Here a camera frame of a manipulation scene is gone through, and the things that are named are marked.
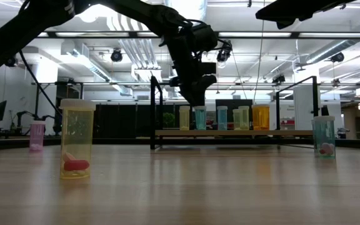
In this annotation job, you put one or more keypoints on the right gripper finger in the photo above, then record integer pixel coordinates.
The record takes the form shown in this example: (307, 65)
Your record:
(292, 11)

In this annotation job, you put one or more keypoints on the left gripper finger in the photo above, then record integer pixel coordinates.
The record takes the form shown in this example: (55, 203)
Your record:
(190, 95)
(201, 89)

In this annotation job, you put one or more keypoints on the yellow medicine bottle white cap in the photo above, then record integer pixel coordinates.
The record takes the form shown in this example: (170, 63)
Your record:
(184, 120)
(77, 140)

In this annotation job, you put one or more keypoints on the pale green medicine bottle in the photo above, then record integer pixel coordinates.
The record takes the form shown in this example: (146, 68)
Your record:
(245, 120)
(236, 122)

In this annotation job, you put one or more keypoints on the large orange medicine bottle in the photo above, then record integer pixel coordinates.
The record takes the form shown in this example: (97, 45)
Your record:
(260, 118)

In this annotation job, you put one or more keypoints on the pink medicine bottle white cap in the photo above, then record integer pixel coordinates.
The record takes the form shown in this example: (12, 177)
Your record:
(37, 137)

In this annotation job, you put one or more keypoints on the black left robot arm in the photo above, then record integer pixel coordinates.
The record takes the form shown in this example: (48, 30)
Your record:
(11, 37)

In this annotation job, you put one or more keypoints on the green potted plant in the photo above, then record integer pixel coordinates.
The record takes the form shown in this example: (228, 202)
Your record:
(168, 119)

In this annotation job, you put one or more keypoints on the black partition panel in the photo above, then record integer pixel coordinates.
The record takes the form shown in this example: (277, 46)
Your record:
(120, 120)

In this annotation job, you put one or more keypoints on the black monitor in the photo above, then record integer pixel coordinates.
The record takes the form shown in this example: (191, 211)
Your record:
(0, 111)

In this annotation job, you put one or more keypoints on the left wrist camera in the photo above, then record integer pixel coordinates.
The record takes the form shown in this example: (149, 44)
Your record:
(223, 53)

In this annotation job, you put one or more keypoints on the black aluminium table frame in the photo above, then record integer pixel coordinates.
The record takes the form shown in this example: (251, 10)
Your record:
(73, 142)

